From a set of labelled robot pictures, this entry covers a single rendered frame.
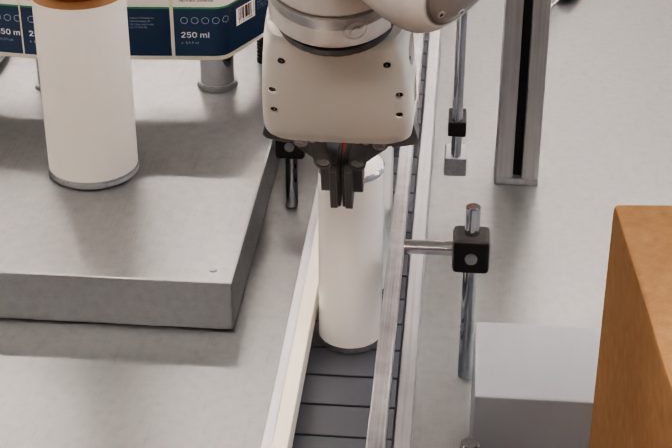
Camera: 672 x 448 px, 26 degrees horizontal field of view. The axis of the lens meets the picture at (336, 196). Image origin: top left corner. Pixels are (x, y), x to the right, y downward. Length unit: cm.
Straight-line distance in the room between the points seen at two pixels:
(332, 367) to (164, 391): 15
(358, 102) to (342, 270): 23
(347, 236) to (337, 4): 30
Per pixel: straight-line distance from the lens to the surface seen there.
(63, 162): 144
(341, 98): 94
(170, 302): 130
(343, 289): 115
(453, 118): 142
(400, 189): 125
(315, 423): 111
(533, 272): 139
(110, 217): 139
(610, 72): 183
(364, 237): 113
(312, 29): 88
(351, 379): 115
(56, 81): 140
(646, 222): 90
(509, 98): 150
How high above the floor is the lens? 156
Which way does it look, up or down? 29 degrees down
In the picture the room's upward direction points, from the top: straight up
